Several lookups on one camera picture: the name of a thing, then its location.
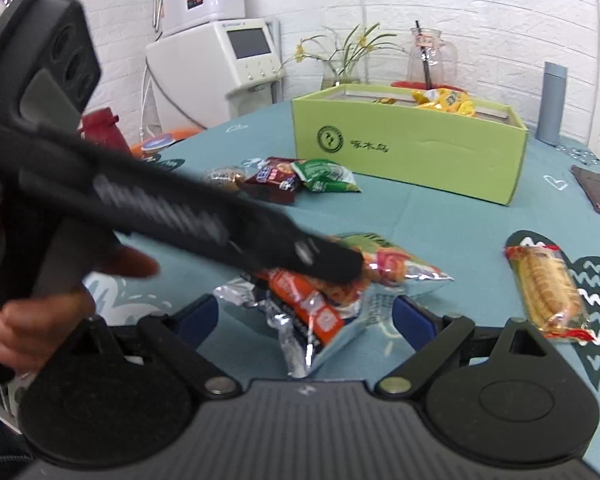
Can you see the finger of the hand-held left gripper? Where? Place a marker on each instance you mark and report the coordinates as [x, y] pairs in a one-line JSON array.
[[310, 252]]

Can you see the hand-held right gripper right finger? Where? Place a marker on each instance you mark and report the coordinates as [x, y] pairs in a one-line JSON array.
[[412, 320]]

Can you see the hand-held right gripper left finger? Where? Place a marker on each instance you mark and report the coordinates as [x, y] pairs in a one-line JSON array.
[[195, 317]]

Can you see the silver orange snack packet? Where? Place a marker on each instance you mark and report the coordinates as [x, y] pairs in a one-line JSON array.
[[400, 265], [305, 305]]

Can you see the green cardboard box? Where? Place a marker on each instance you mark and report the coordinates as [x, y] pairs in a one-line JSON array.
[[405, 160]]

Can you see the yellow red-label snack packet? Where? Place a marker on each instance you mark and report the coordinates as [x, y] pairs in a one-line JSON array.
[[447, 100]]

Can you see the person's left hand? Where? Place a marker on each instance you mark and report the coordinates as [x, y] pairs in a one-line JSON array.
[[35, 322]]

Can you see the red bottle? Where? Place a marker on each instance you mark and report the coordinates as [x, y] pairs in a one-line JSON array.
[[105, 130]]

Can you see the green snack packet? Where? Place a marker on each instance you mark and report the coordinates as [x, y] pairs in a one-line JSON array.
[[325, 175]]

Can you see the dark red snack packet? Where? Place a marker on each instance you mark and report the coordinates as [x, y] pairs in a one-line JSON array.
[[272, 177]]

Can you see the teal printed tablecloth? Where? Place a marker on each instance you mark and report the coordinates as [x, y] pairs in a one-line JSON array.
[[455, 230]]

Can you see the clear bun packet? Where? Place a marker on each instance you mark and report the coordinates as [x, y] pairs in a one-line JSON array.
[[225, 176]]

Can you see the round blue white container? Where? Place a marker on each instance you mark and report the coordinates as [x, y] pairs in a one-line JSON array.
[[157, 142]]

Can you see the cookie packet with red ends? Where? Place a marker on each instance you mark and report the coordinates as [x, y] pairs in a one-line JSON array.
[[550, 290]]

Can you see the orange stool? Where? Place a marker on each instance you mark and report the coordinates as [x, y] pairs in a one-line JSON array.
[[185, 134]]

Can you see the plant with yellow flowers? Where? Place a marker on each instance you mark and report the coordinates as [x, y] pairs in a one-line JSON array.
[[340, 77]]

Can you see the white machine with screen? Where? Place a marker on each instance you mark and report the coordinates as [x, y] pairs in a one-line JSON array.
[[205, 70]]

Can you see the red tray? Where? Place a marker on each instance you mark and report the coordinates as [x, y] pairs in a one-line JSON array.
[[405, 84]]

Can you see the smartphone with red case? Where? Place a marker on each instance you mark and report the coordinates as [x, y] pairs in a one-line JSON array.
[[597, 190]]

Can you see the black straw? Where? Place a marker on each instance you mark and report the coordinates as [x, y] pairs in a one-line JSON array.
[[423, 55]]

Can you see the glass jar with straw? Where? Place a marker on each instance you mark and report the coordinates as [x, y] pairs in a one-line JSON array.
[[437, 60]]

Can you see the grey bottle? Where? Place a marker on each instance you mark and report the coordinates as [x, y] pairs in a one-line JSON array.
[[550, 105]]

